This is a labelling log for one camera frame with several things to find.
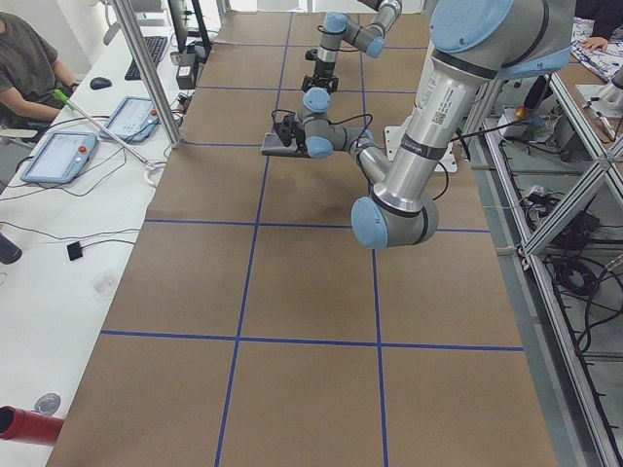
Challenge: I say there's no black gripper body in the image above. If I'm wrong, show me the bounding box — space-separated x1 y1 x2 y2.
312 58 336 88
287 119 308 155

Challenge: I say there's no pink and grey towel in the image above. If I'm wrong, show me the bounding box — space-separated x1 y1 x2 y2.
261 132 310 159

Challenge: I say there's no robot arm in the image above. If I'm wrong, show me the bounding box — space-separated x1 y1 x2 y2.
302 0 403 94
275 1 575 249

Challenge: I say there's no black power adapter box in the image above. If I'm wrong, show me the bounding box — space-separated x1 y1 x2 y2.
176 54 199 90

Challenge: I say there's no black keyboard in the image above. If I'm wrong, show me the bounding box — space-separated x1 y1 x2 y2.
124 36 169 82

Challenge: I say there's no far blue teach pendant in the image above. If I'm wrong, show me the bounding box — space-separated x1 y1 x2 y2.
104 96 159 144

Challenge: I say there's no blue teach pendant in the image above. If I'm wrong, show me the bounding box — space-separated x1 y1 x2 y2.
104 96 159 144
20 131 98 184

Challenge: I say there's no black computer mouse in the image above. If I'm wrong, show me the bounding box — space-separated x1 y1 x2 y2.
90 77 112 90

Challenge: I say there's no near blue teach pendant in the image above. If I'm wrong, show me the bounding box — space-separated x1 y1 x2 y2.
20 131 98 184

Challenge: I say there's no green tipped metal rod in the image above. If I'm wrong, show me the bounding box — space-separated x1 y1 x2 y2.
52 90 156 171

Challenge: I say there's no small black square pad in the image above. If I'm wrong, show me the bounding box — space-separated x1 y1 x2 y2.
66 241 84 262

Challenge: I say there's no seated person in grey shirt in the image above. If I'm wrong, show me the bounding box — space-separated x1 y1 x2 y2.
1 12 80 127

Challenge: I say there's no round metal desk grommet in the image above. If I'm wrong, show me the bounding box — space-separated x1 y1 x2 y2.
33 392 61 416

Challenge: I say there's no red cylinder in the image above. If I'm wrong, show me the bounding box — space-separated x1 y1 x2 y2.
1 406 64 446

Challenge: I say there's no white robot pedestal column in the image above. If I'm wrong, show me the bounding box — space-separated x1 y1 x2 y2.
384 125 461 173

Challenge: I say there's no aluminium frame post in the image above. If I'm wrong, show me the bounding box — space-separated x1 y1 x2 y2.
112 0 182 149

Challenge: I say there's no aluminium frame rack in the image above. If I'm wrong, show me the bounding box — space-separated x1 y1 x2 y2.
465 63 622 466

